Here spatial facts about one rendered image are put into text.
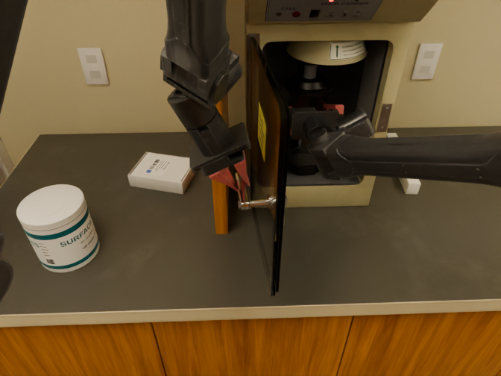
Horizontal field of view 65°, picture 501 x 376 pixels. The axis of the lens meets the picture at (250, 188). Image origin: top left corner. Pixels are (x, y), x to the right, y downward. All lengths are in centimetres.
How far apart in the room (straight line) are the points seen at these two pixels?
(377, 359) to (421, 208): 40
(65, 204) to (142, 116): 58
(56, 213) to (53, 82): 63
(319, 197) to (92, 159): 70
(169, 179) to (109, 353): 45
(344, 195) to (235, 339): 44
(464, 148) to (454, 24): 89
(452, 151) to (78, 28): 108
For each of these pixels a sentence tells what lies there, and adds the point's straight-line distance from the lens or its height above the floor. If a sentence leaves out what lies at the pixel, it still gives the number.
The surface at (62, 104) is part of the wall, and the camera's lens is 145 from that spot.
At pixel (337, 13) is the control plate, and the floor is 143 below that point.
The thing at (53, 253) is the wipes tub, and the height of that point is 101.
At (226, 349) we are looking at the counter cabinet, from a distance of 102.
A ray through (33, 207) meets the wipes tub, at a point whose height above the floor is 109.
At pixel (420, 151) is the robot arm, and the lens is 57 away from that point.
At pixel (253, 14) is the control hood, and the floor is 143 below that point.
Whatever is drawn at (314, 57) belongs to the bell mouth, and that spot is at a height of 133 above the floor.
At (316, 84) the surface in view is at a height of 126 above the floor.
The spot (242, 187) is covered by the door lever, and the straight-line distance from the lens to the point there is 66.
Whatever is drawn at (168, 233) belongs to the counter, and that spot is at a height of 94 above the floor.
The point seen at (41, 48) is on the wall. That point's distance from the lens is 139.
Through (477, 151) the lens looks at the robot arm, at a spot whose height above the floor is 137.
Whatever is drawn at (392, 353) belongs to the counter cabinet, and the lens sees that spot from 113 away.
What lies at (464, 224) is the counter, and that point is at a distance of 112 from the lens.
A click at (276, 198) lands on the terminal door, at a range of 58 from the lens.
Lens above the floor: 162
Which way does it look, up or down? 39 degrees down
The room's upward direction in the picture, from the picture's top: straight up
